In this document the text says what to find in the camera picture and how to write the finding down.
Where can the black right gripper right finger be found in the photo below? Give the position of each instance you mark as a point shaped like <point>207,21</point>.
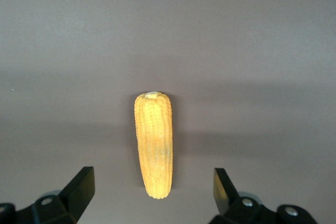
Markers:
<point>225,195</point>

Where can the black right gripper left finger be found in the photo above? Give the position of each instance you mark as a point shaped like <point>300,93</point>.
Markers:
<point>76,190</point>

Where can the yellow corn cob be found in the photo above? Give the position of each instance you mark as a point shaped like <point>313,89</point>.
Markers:
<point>155,145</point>

